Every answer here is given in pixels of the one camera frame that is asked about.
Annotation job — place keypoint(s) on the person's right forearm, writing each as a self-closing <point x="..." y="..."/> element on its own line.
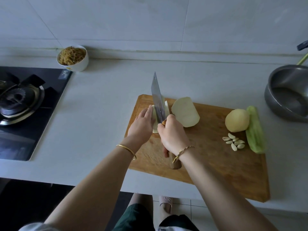
<point x="226" y="197"/>

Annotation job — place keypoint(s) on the wooden cutting board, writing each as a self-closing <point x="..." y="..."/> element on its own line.
<point x="216" y="170"/>

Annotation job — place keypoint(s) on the dark green trousers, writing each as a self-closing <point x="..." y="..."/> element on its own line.
<point x="132" y="219"/>

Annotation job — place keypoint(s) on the person's left forearm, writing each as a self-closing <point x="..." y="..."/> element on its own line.
<point x="94" y="192"/>

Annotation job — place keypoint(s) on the black gas stove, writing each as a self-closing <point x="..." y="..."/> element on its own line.
<point x="33" y="122"/>

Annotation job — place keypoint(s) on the peeled green cucumber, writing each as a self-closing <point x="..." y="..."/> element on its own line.
<point x="255" y="130"/>

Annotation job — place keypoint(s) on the pile of white diced vegetable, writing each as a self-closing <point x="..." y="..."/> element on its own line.
<point x="185" y="112"/>

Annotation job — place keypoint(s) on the pale green cabbage vegetable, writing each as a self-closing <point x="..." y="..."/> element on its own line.
<point x="154" y="123"/>

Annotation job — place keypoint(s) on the white bowl of noodles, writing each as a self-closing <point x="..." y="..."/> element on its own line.
<point x="72" y="56"/>

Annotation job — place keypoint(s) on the deep stainless steel bowl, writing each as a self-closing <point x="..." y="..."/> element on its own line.
<point x="293" y="84"/>

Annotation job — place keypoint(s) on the gold bangle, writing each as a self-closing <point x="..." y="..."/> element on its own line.
<point x="126" y="149"/>

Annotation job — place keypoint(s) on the person's left hand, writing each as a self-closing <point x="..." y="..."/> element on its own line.
<point x="140" y="127"/>

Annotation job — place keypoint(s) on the pile of garlic cloves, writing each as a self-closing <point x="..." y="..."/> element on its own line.
<point x="234" y="142"/>

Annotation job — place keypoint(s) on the person's right foot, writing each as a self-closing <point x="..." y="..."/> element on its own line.
<point x="166" y="203"/>

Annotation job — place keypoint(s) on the person's right hand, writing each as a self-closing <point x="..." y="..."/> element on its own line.
<point x="174" y="137"/>

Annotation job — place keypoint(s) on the white patterned garment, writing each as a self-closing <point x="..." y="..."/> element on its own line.
<point x="38" y="227"/>

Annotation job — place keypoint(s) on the peeled yellow potato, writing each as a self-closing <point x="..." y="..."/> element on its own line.
<point x="237" y="120"/>

